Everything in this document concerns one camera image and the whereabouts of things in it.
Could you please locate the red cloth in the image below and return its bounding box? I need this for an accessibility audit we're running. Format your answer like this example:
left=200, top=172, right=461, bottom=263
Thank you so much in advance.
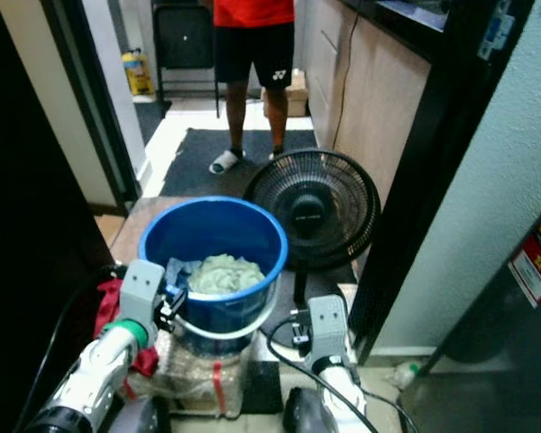
left=95, top=278, right=160, bottom=378

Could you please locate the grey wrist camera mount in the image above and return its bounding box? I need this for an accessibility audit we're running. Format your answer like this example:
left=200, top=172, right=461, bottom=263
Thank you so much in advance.
left=307, top=294, right=349, bottom=362
left=119, top=260, right=168, bottom=333

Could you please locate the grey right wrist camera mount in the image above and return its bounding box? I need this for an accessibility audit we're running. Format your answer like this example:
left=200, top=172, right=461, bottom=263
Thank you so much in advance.
left=307, top=294, right=349, bottom=362

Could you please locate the black electric fan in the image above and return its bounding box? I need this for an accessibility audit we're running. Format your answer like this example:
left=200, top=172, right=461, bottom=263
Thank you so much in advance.
left=243, top=148, right=382, bottom=309

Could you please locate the person in red shirt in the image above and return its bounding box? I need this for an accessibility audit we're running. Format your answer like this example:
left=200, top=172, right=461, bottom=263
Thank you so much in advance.
left=210, top=0, right=298, bottom=175

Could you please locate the wooden kitchen cabinet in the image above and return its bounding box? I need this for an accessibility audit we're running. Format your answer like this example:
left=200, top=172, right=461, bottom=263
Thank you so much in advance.
left=293, top=0, right=431, bottom=204

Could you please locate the blue plastic bucket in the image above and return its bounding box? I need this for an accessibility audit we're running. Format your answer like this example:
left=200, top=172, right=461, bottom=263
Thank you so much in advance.
left=138, top=196, right=289, bottom=342

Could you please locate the yellow bottle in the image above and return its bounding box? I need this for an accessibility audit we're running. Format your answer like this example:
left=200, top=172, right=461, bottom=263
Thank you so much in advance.
left=122, top=49, right=152, bottom=97

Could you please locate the black floor mat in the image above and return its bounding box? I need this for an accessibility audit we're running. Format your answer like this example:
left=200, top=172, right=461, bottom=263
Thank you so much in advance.
left=160, top=128, right=318, bottom=198

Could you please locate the clear plastic bottle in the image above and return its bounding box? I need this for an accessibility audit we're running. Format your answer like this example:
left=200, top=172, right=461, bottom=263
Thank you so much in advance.
left=388, top=361, right=422, bottom=391

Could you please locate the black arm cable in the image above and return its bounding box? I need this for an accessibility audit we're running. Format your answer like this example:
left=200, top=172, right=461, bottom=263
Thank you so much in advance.
left=11, top=264, right=123, bottom=433
left=266, top=316, right=420, bottom=433

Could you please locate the cardboard box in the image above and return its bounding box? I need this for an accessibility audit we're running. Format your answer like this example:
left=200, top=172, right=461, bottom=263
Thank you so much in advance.
left=261, top=70, right=309, bottom=118

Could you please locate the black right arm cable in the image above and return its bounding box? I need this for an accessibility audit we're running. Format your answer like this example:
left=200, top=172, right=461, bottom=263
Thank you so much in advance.
left=266, top=316, right=420, bottom=433

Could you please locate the red warning sticker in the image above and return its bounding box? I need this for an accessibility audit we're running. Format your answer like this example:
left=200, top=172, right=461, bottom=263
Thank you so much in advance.
left=509, top=219, right=541, bottom=308

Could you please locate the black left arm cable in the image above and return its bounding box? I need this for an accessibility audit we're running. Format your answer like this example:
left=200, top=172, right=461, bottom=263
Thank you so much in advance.
left=11, top=264, right=123, bottom=433

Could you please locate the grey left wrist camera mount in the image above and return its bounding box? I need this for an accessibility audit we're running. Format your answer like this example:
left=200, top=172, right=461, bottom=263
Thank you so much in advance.
left=119, top=260, right=168, bottom=333

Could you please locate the black folding chair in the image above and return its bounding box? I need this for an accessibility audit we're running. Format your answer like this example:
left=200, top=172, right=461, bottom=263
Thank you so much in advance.
left=151, top=0, right=217, bottom=109

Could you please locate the pale green garment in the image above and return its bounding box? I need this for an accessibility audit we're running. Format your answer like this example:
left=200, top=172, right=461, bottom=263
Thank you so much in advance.
left=188, top=253, right=267, bottom=295

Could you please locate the black kitchen countertop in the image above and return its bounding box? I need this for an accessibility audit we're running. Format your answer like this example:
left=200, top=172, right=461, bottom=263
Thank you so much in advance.
left=343, top=0, right=456, bottom=62

